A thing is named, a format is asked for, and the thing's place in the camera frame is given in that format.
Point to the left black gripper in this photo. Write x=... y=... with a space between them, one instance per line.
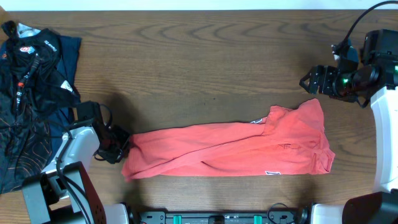
x=112 y=144

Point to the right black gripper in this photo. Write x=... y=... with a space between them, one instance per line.
x=316 y=73

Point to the red printed t-shirt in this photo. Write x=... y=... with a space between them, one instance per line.
x=285 y=142

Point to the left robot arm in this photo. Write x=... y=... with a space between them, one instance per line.
x=63 y=191

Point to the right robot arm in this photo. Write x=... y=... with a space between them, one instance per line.
x=369 y=78

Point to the black orange patterned shirt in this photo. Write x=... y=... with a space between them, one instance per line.
x=20 y=153

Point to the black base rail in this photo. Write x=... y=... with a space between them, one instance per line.
x=277 y=216

